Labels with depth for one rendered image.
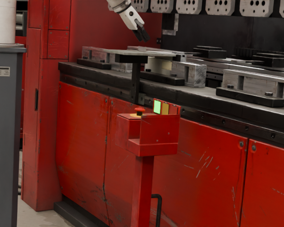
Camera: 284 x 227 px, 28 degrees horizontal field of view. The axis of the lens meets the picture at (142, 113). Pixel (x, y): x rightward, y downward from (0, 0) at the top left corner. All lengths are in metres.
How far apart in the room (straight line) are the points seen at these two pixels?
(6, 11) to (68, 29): 1.08
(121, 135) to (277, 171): 0.60
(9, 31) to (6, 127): 0.37
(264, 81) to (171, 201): 0.63
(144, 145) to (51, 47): 1.36
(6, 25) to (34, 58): 1.10
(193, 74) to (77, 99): 0.87
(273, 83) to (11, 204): 1.11
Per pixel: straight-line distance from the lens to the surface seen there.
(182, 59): 2.46
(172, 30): 2.54
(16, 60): 2.20
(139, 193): 2.12
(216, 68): 2.65
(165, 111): 2.12
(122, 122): 2.10
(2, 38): 2.21
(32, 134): 3.34
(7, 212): 2.33
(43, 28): 3.19
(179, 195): 2.27
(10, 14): 2.22
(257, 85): 2.08
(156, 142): 2.01
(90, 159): 2.91
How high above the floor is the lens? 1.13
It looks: 9 degrees down
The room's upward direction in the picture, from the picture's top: 4 degrees clockwise
